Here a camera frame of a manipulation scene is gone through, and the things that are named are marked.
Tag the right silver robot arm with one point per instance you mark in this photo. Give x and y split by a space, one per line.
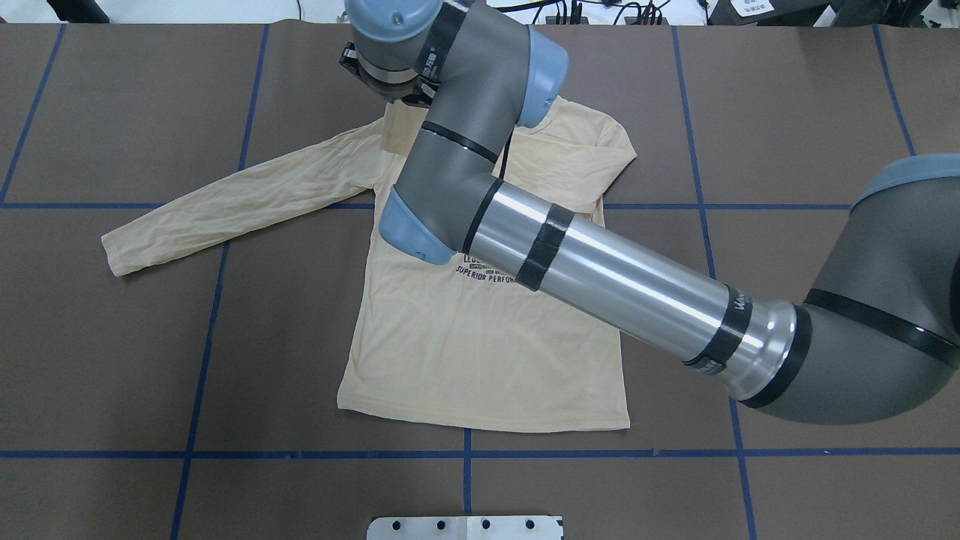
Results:
876 336

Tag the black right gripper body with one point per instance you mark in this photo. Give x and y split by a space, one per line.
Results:
410 97

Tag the white mounting plate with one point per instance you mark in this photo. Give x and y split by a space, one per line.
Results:
468 527

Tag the cream long-sleeve printed shirt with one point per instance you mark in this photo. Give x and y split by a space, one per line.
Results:
458 344

